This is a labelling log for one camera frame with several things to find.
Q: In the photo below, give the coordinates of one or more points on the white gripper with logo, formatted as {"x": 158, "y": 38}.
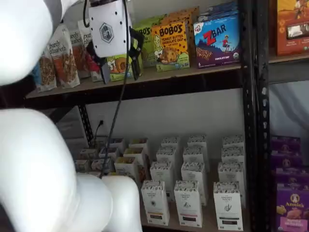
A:
{"x": 108, "y": 24}

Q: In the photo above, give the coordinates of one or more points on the white box yellow strip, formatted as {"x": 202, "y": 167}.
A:
{"x": 171, "y": 142}
{"x": 154, "y": 205}
{"x": 161, "y": 172}
{"x": 166, "y": 154}

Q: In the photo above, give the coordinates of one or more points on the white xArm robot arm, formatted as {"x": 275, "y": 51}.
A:
{"x": 36, "y": 169}

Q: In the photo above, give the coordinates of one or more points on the green Bobo's apple pie box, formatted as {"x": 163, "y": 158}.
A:
{"x": 118, "y": 67}
{"x": 147, "y": 48}
{"x": 157, "y": 20}

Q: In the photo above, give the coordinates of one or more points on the orange Bobo's peanut butter box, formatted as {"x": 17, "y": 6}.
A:
{"x": 170, "y": 46}
{"x": 193, "y": 14}
{"x": 178, "y": 19}

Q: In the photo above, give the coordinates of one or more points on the white box colourful floral print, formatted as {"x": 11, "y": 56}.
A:
{"x": 82, "y": 165}
{"x": 113, "y": 152}
{"x": 118, "y": 142}
{"x": 97, "y": 164}
{"x": 88, "y": 154}

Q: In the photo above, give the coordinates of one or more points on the white box yellow floral print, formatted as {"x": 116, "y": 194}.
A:
{"x": 138, "y": 143}
{"x": 134, "y": 154}
{"x": 125, "y": 166}

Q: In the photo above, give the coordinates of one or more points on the blue Zbar chocolate chip box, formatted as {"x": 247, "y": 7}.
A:
{"x": 222, "y": 7}
{"x": 217, "y": 15}
{"x": 217, "y": 41}

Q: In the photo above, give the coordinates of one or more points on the white box pink strip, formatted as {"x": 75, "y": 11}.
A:
{"x": 188, "y": 205}
{"x": 194, "y": 171}
{"x": 197, "y": 141}
{"x": 195, "y": 154}

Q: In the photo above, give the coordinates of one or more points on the black metal shelf rack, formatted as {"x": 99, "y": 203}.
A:
{"x": 246, "y": 96}
{"x": 263, "y": 108}

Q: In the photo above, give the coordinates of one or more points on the white box grey strip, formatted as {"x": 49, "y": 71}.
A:
{"x": 233, "y": 154}
{"x": 228, "y": 207}
{"x": 233, "y": 141}
{"x": 231, "y": 172}

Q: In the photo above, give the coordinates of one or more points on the orange snack box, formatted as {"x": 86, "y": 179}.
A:
{"x": 292, "y": 26}

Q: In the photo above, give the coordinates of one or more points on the purple Annie's box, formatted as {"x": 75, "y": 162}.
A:
{"x": 285, "y": 145}
{"x": 292, "y": 176}
{"x": 293, "y": 207}
{"x": 287, "y": 162}

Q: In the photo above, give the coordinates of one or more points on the granola bag brown label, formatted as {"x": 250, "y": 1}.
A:
{"x": 79, "y": 55}

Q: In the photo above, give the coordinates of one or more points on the granola bag red label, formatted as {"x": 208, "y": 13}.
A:
{"x": 84, "y": 33}

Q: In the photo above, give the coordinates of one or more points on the granola bag orange label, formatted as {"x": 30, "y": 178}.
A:
{"x": 64, "y": 62}

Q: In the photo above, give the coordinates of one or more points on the granola bag blue label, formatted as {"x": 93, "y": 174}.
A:
{"x": 47, "y": 72}

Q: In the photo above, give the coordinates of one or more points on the dark brown furniture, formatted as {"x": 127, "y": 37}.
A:
{"x": 14, "y": 96}

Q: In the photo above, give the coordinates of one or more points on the white cloth backdrop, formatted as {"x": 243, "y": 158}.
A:
{"x": 289, "y": 108}

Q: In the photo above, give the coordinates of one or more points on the white wall outlet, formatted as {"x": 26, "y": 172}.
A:
{"x": 101, "y": 120}

